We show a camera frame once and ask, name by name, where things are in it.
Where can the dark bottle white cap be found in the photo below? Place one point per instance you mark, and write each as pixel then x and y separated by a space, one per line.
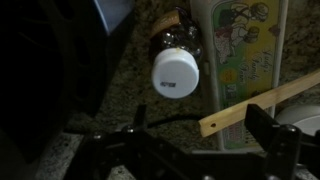
pixel 175 50

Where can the wooden spatula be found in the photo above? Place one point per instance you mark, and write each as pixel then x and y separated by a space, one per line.
pixel 229 116

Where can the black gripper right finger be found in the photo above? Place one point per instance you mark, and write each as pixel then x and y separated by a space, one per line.
pixel 280 141

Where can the empty white bowl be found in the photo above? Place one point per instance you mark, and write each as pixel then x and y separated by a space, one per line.
pixel 305 117

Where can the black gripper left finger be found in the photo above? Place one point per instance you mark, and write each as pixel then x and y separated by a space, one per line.
pixel 140 119

